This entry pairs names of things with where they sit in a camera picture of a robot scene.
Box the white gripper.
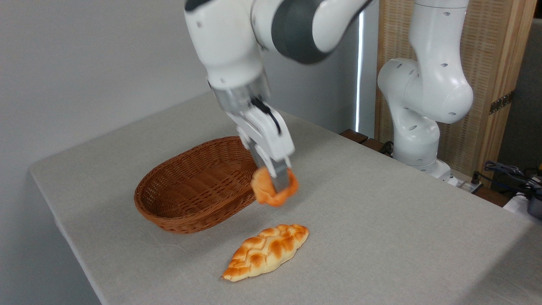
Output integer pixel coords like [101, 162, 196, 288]
[226, 100, 296, 195]

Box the round orange bread bun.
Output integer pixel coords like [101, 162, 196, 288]
[251, 166, 299, 208]

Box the brown wicker oval basket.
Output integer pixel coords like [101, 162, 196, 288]
[134, 136, 259, 234]

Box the long braided bread loaf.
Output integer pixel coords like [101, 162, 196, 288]
[221, 224, 310, 282]

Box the dark wooden bench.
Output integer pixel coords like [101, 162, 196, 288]
[340, 129, 394, 158]

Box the grey tablecloth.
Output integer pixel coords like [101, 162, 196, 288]
[29, 91, 542, 305]

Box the dark metal screen hinge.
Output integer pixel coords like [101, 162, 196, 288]
[489, 90, 515, 115]

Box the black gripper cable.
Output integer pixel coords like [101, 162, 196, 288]
[252, 98, 282, 136]

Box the black cable bundle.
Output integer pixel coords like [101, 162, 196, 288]
[484, 160, 542, 200]

